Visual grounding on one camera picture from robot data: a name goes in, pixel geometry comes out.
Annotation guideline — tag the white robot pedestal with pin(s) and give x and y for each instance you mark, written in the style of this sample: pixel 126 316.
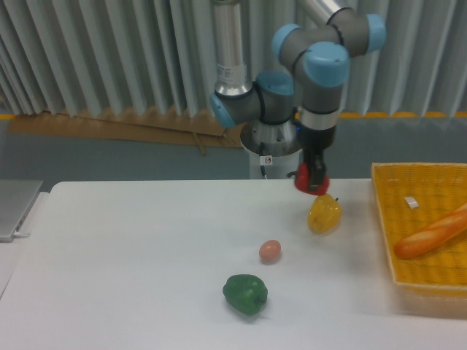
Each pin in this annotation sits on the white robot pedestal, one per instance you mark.
pixel 277 160

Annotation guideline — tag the green bell pepper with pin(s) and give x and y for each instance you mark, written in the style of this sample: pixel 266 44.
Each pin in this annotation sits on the green bell pepper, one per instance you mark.
pixel 247 293

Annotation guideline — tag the brown cardboard sheet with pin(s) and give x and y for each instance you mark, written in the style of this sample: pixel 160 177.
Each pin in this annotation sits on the brown cardboard sheet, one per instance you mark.
pixel 201 131

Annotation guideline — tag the red bell pepper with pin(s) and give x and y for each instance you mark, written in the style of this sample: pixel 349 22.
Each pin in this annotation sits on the red bell pepper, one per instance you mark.
pixel 301 181

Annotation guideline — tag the white pleated curtain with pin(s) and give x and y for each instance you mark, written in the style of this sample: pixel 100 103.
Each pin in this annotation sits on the white pleated curtain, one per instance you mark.
pixel 90 56

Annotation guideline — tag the white label tag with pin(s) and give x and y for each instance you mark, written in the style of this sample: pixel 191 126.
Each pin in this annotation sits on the white label tag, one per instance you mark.
pixel 411 202

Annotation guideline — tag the yellow bell pepper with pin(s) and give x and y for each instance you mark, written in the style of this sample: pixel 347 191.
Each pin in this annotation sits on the yellow bell pepper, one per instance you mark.
pixel 324 214

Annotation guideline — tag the brown egg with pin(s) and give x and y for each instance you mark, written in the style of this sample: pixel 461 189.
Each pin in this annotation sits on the brown egg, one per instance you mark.
pixel 270 251

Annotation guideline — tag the yellow woven basket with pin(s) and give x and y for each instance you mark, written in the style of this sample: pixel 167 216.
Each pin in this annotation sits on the yellow woven basket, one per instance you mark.
pixel 422 211

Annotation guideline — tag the silver laptop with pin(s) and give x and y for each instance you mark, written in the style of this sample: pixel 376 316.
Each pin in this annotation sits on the silver laptop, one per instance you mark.
pixel 17 198

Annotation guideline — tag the orange baguette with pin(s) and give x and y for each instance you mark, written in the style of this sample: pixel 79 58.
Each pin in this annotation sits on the orange baguette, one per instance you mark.
pixel 432 235

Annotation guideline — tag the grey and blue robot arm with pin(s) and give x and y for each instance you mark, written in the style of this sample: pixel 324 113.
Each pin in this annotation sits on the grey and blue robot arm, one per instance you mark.
pixel 303 100

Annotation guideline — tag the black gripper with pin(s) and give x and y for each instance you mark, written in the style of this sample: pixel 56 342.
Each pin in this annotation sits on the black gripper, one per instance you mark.
pixel 316 141

